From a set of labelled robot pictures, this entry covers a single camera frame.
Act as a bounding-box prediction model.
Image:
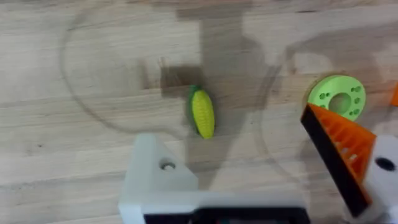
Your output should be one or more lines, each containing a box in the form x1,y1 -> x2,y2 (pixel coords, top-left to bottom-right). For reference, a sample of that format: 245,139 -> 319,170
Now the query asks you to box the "bare white left gripper left finger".
118,133 -> 199,224

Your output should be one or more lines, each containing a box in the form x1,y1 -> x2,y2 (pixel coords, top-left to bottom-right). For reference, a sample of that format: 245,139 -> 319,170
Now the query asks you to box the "white orange left gripper right finger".
300,103 -> 398,224

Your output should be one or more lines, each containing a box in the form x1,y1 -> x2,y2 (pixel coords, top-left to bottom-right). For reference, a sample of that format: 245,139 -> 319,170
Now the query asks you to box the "green disc with holes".
307,74 -> 367,122

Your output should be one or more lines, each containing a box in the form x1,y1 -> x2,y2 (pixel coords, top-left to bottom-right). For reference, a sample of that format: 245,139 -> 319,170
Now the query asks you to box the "yellow toy corn cob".
186,85 -> 216,140

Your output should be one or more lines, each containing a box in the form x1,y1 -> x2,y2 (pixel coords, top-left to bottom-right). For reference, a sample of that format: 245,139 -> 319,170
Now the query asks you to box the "orange ribbed wedge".
390,81 -> 398,108

